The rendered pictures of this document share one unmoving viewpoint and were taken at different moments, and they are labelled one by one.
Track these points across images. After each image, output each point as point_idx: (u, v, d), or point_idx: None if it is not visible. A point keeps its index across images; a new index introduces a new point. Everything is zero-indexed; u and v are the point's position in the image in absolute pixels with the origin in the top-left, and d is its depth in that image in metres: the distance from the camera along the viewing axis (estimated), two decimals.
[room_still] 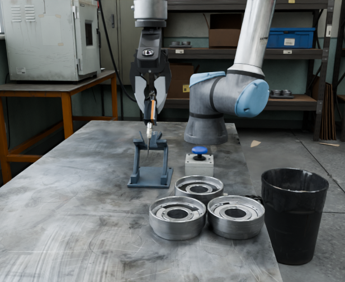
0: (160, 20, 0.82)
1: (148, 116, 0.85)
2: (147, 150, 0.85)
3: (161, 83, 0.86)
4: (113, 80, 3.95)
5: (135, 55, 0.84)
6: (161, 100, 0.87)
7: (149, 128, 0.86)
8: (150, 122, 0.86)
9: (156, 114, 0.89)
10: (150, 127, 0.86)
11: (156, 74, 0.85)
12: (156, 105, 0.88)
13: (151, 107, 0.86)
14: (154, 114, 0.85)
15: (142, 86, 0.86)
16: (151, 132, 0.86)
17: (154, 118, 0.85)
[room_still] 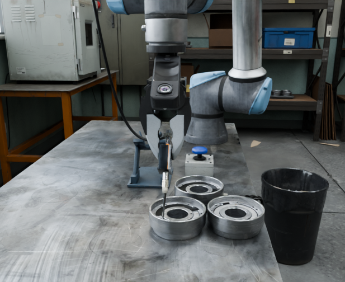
0: (179, 45, 0.64)
1: (164, 164, 0.67)
2: (163, 208, 0.67)
3: (179, 123, 0.67)
4: (113, 80, 3.95)
5: (146, 88, 0.66)
6: (178, 144, 0.69)
7: (165, 179, 0.68)
8: (166, 172, 0.68)
9: (171, 160, 0.70)
10: (166, 178, 0.68)
11: (173, 112, 0.67)
12: (171, 149, 0.70)
13: None
14: (169, 162, 0.67)
15: (156, 126, 0.68)
16: (167, 184, 0.68)
17: (169, 168, 0.67)
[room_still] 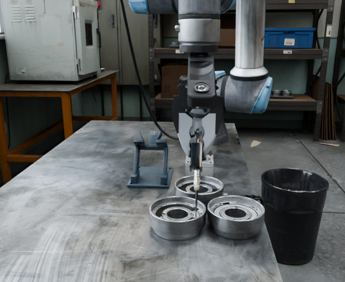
0: (213, 45, 0.65)
1: (196, 162, 0.68)
2: (195, 205, 0.68)
3: (211, 122, 0.69)
4: (113, 80, 3.95)
5: (179, 87, 0.67)
6: (209, 142, 0.70)
7: (197, 177, 0.69)
8: (197, 170, 0.69)
9: (202, 158, 0.72)
10: (198, 176, 0.69)
11: (206, 111, 0.68)
12: (202, 147, 0.71)
13: None
14: (201, 160, 0.68)
15: (188, 125, 0.69)
16: (199, 182, 0.69)
17: (202, 166, 0.68)
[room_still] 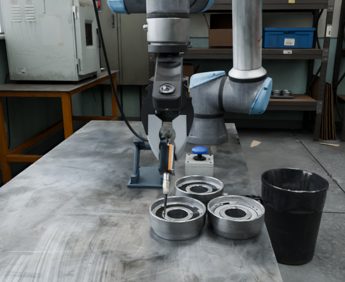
0: (182, 45, 0.63)
1: (165, 165, 0.67)
2: (164, 210, 0.66)
3: (182, 123, 0.67)
4: (113, 80, 3.95)
5: (147, 88, 0.65)
6: (181, 144, 0.68)
7: (166, 181, 0.67)
8: (166, 173, 0.68)
9: (174, 161, 0.70)
10: (167, 179, 0.67)
11: (175, 112, 0.66)
12: (174, 150, 0.69)
13: (169, 154, 0.67)
14: (172, 163, 0.67)
15: (157, 127, 0.67)
16: (168, 185, 0.67)
17: (173, 169, 0.66)
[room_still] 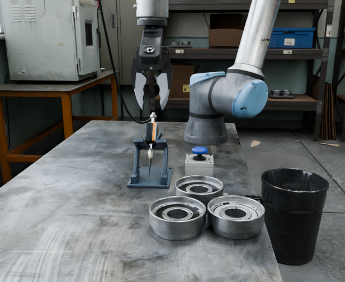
0: (161, 19, 0.84)
1: (150, 137, 0.90)
2: (149, 170, 0.89)
3: (164, 80, 0.88)
4: (113, 80, 3.95)
5: (136, 52, 0.87)
6: (165, 96, 0.89)
7: (150, 149, 0.90)
8: (151, 143, 0.91)
9: (157, 135, 0.93)
10: (151, 148, 0.90)
11: (157, 71, 0.88)
12: (157, 126, 0.92)
13: (153, 129, 0.90)
14: (155, 135, 0.90)
15: (142, 83, 0.89)
16: (152, 152, 0.90)
17: (155, 140, 0.89)
